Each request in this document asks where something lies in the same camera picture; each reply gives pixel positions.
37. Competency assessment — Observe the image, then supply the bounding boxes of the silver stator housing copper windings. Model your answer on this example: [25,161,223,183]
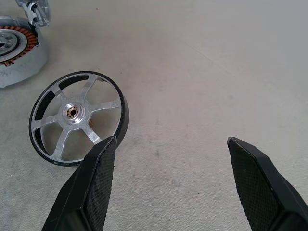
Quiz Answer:
[0,15,48,89]

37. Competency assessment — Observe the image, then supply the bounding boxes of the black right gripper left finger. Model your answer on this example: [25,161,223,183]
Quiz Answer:
[40,136,117,231]

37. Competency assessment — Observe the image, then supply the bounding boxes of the silver metal connector part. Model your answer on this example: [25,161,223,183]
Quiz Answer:
[15,0,52,27]

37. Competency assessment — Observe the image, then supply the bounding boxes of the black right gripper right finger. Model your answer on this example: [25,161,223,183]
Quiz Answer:
[227,136,308,231]

